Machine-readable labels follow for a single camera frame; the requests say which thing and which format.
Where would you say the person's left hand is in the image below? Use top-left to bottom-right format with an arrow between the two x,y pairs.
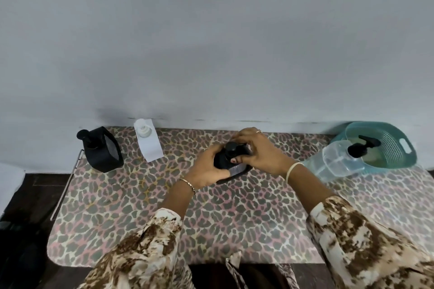
179,144 -> 243,192

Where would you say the black pump dispenser head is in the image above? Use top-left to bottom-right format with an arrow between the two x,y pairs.
347,135 -> 382,159

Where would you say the gold bracelet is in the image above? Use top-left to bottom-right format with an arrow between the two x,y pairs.
179,178 -> 197,195

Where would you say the person's right forearm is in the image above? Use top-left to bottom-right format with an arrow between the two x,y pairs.
286,163 -> 434,289

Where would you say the clear plastic jug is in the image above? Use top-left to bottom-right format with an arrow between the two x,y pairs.
301,140 -> 365,183

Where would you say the leopard print table cover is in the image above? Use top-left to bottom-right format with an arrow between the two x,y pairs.
47,126 -> 434,268

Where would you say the square black pump dispenser bottle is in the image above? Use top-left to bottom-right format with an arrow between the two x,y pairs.
76,126 -> 125,173

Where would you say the metal table rod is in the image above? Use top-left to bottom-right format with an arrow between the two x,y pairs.
50,149 -> 84,221

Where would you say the white bangle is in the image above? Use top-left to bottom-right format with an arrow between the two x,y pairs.
286,162 -> 305,184

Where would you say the teal plastic basket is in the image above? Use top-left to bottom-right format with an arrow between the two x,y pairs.
330,121 -> 417,175

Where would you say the person's left forearm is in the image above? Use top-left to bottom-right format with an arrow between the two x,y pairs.
76,177 -> 197,289

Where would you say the brown white patterned garment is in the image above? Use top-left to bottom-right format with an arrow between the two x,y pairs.
224,251 -> 301,289

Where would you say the person's right hand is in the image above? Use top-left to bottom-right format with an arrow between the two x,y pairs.
233,127 -> 296,178

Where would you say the round black pump dispenser bottle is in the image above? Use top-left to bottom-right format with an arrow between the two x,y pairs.
213,141 -> 254,184

